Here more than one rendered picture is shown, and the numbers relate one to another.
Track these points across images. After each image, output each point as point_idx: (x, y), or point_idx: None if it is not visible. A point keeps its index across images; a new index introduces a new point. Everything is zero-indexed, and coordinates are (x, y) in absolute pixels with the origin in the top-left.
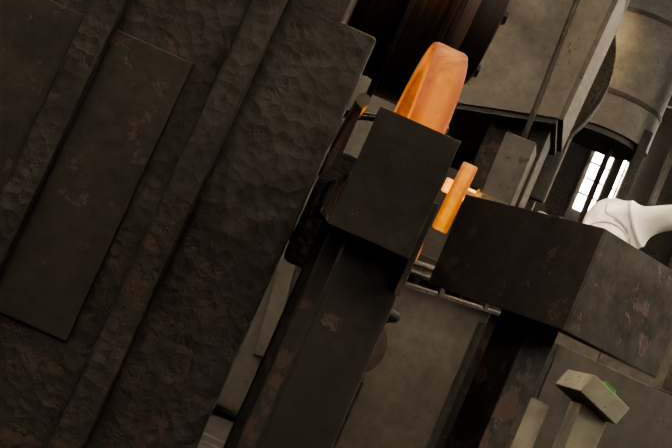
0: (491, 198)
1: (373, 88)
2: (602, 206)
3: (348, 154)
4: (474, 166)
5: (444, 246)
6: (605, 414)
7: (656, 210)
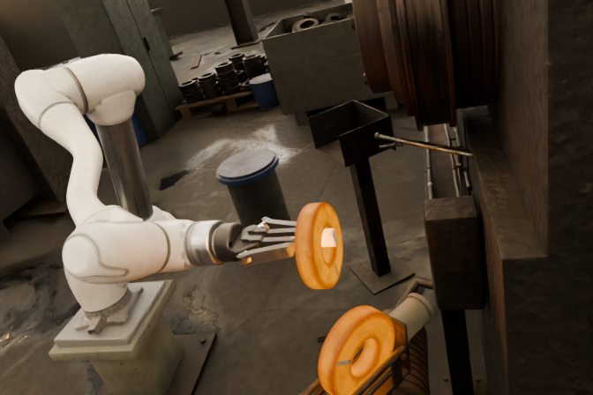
0: (289, 221)
1: None
2: (131, 226)
3: (455, 197)
4: (309, 204)
5: (394, 136)
6: None
7: (98, 199)
